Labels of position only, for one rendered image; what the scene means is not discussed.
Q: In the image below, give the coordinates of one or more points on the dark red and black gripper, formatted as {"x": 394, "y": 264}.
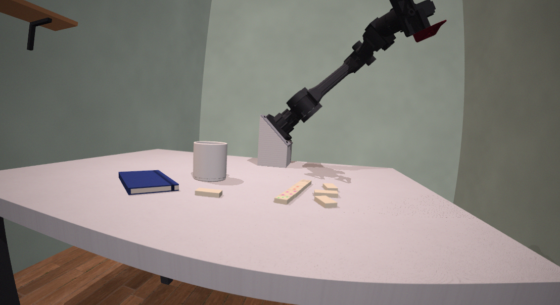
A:
{"x": 406, "y": 17}

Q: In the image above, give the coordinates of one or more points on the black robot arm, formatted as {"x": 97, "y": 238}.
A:
{"x": 305, "y": 103}

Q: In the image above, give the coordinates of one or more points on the blue notebook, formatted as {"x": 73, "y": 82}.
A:
{"x": 143, "y": 182}

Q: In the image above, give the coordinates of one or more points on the grey mug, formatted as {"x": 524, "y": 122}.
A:
{"x": 209, "y": 161}

